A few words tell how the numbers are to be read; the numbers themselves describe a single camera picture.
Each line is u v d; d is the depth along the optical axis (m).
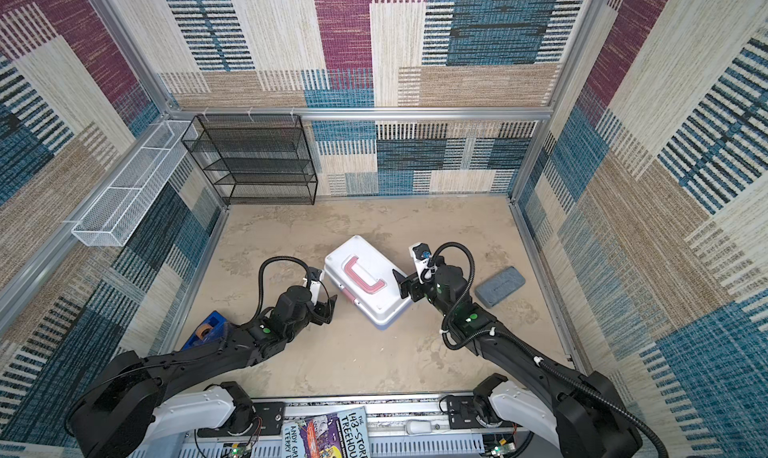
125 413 0.41
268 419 0.73
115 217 0.71
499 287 0.93
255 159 1.11
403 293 0.75
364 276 0.86
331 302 0.77
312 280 0.73
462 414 0.73
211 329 0.82
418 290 0.72
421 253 0.67
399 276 0.75
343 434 0.70
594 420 0.41
